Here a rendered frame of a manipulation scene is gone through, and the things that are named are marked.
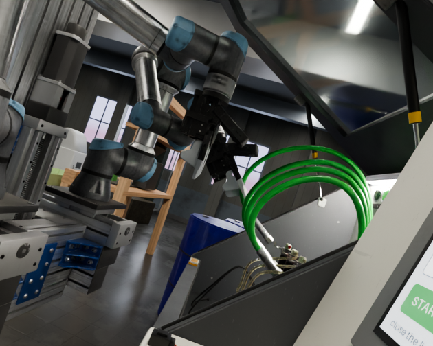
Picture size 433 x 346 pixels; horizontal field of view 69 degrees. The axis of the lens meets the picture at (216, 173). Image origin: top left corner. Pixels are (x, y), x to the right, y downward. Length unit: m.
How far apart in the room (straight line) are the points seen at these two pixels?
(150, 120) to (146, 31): 0.24
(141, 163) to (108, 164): 0.13
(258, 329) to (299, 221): 0.70
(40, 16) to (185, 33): 0.52
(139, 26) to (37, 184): 0.60
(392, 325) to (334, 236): 0.88
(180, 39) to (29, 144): 0.57
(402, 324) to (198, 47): 0.64
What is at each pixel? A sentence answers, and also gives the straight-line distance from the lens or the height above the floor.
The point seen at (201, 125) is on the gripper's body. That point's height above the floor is 1.36.
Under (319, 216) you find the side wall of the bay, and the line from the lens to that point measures 1.24.
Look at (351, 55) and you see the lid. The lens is 0.93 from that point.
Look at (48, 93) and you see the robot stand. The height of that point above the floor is 1.34.
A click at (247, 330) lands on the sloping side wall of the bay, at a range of 0.58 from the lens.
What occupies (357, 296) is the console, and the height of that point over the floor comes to 1.15.
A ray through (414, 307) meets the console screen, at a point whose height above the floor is 1.18.
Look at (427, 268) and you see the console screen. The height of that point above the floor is 1.22.
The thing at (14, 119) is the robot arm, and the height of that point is 1.23.
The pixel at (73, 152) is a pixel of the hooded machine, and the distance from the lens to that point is 7.59.
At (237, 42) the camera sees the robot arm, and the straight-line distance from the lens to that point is 0.80.
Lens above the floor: 1.24
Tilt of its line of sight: 2 degrees up
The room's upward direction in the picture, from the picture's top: 19 degrees clockwise
